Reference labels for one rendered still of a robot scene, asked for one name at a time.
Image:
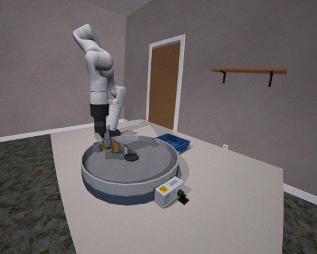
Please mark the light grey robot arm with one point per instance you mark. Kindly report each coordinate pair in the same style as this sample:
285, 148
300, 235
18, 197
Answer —
102, 62

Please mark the blue square tray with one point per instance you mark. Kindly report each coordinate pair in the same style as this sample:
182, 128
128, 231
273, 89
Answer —
178, 143

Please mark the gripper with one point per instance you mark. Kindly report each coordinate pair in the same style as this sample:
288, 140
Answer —
99, 109

